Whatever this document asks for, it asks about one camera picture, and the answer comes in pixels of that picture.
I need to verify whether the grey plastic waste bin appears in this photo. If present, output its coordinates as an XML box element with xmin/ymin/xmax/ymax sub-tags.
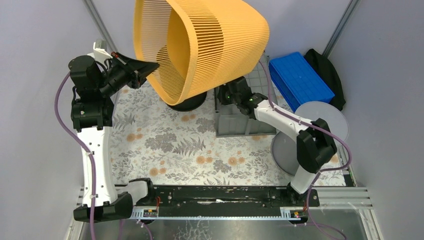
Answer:
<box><xmin>271</xmin><ymin>101</ymin><xmax>349</xmax><ymax>176</ymax></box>

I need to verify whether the black cloth bundle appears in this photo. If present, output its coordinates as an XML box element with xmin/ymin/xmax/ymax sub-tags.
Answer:
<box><xmin>304</xmin><ymin>48</ymin><xmax>346</xmax><ymax>111</ymax></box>

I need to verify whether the black plastic waste bin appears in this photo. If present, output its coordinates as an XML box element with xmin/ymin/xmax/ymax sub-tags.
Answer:
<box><xmin>168</xmin><ymin>92</ymin><xmax>207</xmax><ymax>112</ymax></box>

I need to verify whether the yellow slatted waste bin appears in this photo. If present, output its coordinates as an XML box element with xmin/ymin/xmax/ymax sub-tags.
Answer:
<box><xmin>133</xmin><ymin>0</ymin><xmax>270</xmax><ymax>106</ymax></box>

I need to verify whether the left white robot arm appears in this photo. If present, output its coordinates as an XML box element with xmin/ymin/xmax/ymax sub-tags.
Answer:
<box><xmin>68</xmin><ymin>52</ymin><xmax>160</xmax><ymax>222</ymax></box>

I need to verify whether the aluminium frame base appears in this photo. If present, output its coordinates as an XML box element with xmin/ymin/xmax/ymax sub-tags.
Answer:
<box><xmin>67</xmin><ymin>185</ymin><xmax>385</xmax><ymax>240</ymax></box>

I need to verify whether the blue plastic divided crate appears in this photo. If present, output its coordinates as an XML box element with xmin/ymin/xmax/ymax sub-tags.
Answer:
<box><xmin>268</xmin><ymin>52</ymin><xmax>335</xmax><ymax>111</ymax></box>

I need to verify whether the large grey plastic crate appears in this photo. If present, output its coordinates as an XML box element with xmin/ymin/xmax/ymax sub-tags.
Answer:
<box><xmin>213</xmin><ymin>54</ymin><xmax>279</xmax><ymax>138</ymax></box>

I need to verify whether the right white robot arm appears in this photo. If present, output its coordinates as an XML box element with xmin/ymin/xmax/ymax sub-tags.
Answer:
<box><xmin>217</xmin><ymin>76</ymin><xmax>337</xmax><ymax>206</ymax></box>

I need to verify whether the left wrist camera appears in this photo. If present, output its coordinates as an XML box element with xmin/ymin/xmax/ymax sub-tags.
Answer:
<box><xmin>87</xmin><ymin>38</ymin><xmax>112</xmax><ymax>64</ymax></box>

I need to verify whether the floral patterned table mat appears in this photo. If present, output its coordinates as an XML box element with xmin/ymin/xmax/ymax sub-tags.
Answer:
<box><xmin>94</xmin><ymin>65</ymin><xmax>347</xmax><ymax>187</ymax></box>

